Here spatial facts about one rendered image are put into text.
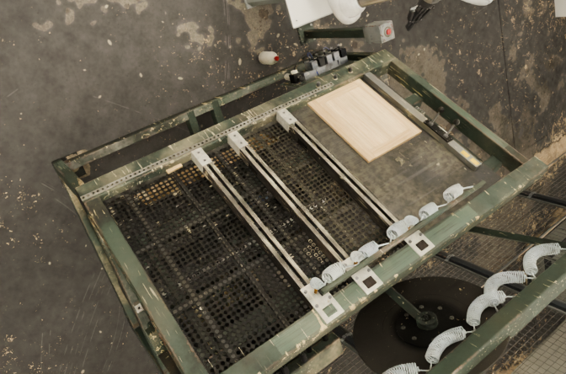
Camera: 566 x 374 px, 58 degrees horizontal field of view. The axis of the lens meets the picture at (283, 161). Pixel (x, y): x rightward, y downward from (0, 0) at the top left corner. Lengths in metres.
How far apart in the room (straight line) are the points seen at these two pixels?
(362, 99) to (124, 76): 1.59
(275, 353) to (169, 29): 2.35
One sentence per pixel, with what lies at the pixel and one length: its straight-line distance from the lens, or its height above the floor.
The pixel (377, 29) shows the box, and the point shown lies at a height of 0.91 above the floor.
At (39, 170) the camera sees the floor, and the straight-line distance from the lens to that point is 3.62.
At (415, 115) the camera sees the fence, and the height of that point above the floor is 1.29.
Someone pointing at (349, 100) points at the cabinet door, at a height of 0.99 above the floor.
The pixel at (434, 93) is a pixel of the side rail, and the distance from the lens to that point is 3.46.
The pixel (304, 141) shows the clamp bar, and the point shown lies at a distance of 2.93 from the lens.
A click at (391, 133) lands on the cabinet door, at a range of 3.15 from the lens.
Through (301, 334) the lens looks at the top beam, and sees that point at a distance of 2.28.
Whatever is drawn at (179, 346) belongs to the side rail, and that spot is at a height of 1.67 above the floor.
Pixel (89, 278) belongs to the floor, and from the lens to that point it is 3.91.
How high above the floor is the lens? 3.51
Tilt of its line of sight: 55 degrees down
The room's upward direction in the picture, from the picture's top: 110 degrees clockwise
